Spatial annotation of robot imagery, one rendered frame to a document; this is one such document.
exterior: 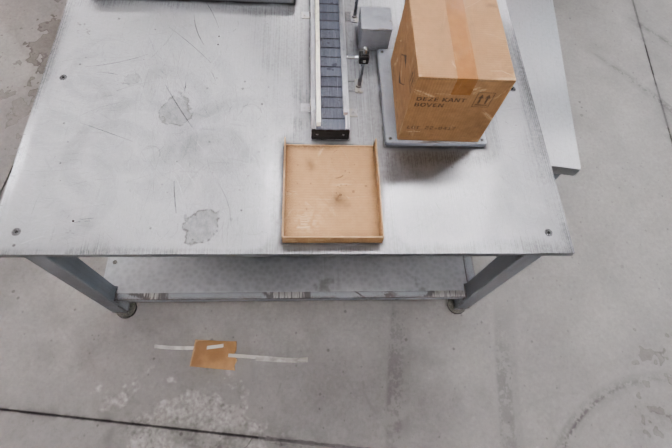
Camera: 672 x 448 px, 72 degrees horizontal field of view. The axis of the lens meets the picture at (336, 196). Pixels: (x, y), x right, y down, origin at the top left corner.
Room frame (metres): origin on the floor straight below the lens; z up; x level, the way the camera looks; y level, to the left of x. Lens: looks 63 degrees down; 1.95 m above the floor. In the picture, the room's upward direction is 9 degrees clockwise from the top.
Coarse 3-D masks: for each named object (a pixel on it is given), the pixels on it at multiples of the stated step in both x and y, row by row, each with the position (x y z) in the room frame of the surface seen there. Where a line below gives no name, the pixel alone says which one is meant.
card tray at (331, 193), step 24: (288, 144) 0.71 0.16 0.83; (312, 144) 0.72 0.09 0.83; (288, 168) 0.63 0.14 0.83; (312, 168) 0.64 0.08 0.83; (336, 168) 0.66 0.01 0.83; (360, 168) 0.67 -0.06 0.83; (288, 192) 0.56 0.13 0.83; (312, 192) 0.57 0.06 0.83; (336, 192) 0.58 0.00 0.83; (360, 192) 0.59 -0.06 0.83; (288, 216) 0.49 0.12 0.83; (312, 216) 0.50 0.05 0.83; (336, 216) 0.51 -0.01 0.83; (360, 216) 0.52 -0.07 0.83; (288, 240) 0.42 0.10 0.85; (312, 240) 0.43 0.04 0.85; (336, 240) 0.44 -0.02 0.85; (360, 240) 0.45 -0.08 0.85
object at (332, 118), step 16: (320, 0) 1.25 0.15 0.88; (336, 0) 1.27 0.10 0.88; (320, 16) 1.18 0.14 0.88; (336, 16) 1.19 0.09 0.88; (320, 32) 1.11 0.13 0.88; (336, 32) 1.12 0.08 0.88; (320, 48) 1.04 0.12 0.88; (336, 48) 1.06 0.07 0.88; (320, 64) 0.98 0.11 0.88; (336, 64) 0.99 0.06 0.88; (320, 80) 0.92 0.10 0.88; (336, 80) 0.93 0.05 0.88; (336, 96) 0.87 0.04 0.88; (336, 112) 0.81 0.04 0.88; (320, 128) 0.75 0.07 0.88; (336, 128) 0.76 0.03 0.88
